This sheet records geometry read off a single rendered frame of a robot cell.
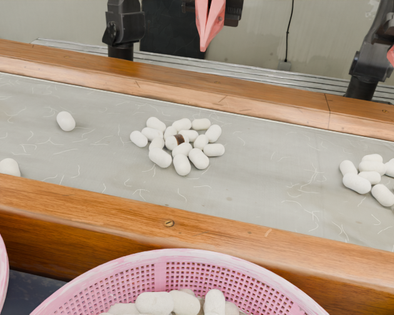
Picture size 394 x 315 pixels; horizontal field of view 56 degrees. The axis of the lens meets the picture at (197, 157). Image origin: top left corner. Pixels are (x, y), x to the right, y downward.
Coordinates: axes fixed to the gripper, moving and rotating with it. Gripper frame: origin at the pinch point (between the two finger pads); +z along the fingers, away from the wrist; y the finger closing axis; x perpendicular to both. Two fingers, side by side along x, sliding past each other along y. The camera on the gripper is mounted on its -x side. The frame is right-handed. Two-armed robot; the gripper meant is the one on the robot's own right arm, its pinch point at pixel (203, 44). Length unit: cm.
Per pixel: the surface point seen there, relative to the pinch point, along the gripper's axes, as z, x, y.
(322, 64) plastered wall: -111, 168, 61
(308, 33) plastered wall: -122, 154, 46
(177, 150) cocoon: 18.8, -2.9, -0.2
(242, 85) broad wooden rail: -1.4, 13.4, 7.4
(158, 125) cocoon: 14.3, 0.7, -4.3
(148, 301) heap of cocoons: 37.0, -16.5, 1.8
